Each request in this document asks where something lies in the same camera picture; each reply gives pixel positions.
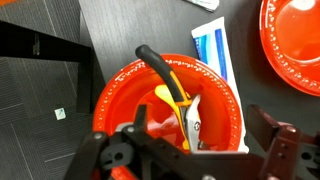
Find black table frame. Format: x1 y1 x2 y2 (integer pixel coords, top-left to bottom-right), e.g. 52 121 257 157
0 19 93 114

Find black yellow handled scissors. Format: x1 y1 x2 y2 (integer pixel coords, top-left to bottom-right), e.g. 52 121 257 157
134 44 209 153

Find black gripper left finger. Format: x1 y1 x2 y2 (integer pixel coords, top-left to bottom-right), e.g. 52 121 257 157
63 105 154 180

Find white blue toothpaste tube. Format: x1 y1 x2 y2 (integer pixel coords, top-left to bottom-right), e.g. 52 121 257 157
190 16 250 154

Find red plastic bowl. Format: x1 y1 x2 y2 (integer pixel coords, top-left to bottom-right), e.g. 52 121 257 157
92 53 244 180
259 0 320 98

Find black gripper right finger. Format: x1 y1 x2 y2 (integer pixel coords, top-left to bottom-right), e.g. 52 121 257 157
247 104 320 180

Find small white floor sticker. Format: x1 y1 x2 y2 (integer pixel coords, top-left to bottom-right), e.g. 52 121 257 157
54 107 67 121

